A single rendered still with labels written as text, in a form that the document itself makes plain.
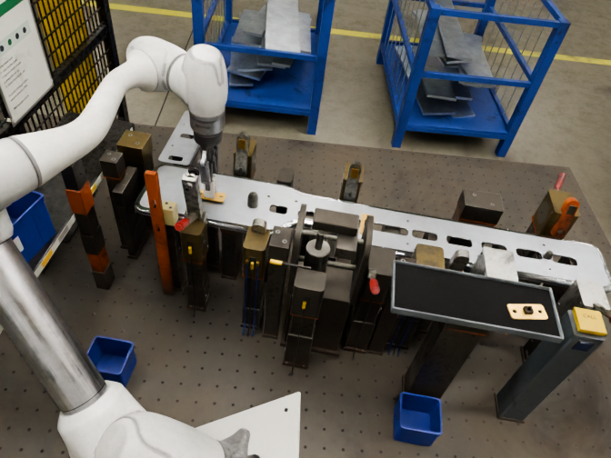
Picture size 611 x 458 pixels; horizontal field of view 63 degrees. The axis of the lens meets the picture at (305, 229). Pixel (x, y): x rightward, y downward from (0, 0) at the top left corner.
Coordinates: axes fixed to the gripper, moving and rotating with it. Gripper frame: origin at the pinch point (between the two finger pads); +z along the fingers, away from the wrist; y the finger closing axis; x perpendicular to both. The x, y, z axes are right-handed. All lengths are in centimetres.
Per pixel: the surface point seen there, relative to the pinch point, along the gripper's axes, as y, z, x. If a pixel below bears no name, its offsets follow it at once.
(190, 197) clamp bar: 16.4, -10.2, -0.2
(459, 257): 16, -5, 70
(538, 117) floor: -252, 105, 186
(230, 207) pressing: 2.8, 4.6, 6.6
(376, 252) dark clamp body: 17, -3, 49
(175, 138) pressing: -24.3, 4.6, -18.5
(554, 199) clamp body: -19, -1, 103
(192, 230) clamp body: 18.6, -0.5, 0.4
